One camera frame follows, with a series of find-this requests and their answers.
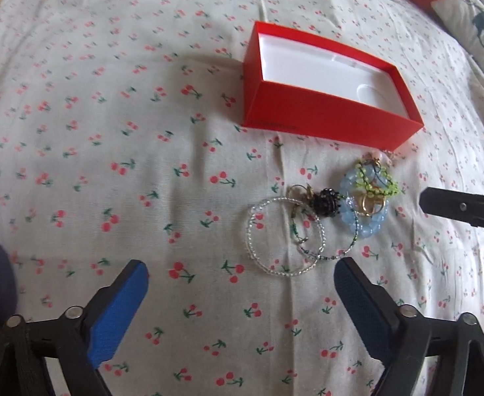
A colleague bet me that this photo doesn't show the green beaded bracelet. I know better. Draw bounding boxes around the green beaded bracelet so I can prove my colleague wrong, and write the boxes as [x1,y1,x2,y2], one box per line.
[354,163,400,200]

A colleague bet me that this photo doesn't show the cherry print bed sheet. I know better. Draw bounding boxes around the cherry print bed sheet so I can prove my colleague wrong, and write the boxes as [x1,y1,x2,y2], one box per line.
[0,0,484,395]

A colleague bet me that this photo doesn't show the green seed bead necklace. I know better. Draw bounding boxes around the green seed bead necklace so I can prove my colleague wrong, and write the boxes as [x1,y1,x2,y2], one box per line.
[287,197,361,262]

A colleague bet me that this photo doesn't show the deer print pillow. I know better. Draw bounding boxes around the deer print pillow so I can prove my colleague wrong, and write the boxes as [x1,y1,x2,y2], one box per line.
[432,0,484,73]

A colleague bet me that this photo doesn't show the black flower hair clip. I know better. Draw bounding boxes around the black flower hair clip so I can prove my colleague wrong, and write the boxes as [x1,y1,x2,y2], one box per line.
[309,188,342,218]

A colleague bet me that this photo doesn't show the clear beaded bracelet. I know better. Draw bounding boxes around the clear beaded bracelet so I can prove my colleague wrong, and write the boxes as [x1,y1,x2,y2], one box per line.
[245,196,326,278]

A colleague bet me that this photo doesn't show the red jewelry box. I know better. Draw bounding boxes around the red jewelry box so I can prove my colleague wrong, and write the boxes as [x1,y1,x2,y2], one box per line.
[243,21,424,151]

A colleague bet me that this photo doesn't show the small gold charm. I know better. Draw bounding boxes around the small gold charm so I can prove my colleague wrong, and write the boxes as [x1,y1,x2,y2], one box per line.
[287,184,315,204]

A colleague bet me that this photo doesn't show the light blue bead bracelet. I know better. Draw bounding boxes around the light blue bead bracelet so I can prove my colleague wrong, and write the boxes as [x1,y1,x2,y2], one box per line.
[338,164,391,240]

